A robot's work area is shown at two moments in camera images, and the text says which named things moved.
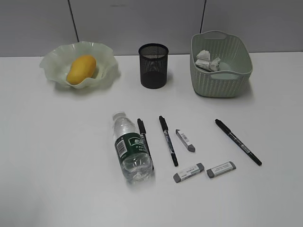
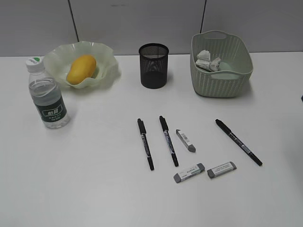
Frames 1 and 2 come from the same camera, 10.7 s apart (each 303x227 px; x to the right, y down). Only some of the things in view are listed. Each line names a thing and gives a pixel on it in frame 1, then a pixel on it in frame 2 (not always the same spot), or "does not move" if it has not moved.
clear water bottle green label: (136, 161) -> (45, 93)
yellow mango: (83, 67) does not move
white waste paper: (203, 61) does not move
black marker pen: (224, 127) does not move
